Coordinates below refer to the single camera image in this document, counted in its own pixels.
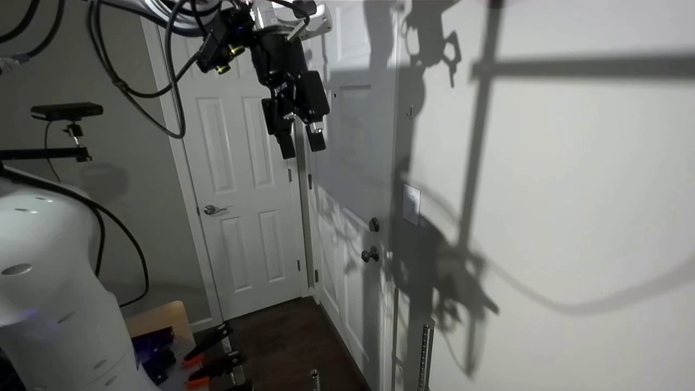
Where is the orange handled black clamp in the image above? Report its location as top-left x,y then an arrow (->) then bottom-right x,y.
183,337 -> 246,391

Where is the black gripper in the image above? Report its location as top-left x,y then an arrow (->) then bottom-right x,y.
253,29 -> 330,159

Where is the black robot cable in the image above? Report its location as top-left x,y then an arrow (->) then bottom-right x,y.
88,0 -> 220,142

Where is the metal tripod pole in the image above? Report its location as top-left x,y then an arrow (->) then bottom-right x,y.
194,216 -> 248,386

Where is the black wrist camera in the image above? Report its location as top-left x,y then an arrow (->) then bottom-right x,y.
196,7 -> 254,71

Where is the black camera on stand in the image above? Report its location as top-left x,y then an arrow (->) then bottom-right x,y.
31,103 -> 105,122

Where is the blue lit black device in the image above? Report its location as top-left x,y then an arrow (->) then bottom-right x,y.
132,329 -> 176,384

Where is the dark round door knob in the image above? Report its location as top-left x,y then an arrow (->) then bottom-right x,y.
361,245 -> 383,262

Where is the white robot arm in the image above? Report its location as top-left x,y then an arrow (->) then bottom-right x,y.
0,0 -> 330,391

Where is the silver door lever handle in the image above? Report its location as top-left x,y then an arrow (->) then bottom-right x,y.
203,204 -> 228,216

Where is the white panel door open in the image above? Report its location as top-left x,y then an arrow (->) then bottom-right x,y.
310,0 -> 395,391

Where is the white panel door closed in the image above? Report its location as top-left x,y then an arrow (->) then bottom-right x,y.
181,52 -> 306,320

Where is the dark deadbolt lock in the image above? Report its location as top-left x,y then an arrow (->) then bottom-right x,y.
370,217 -> 383,232

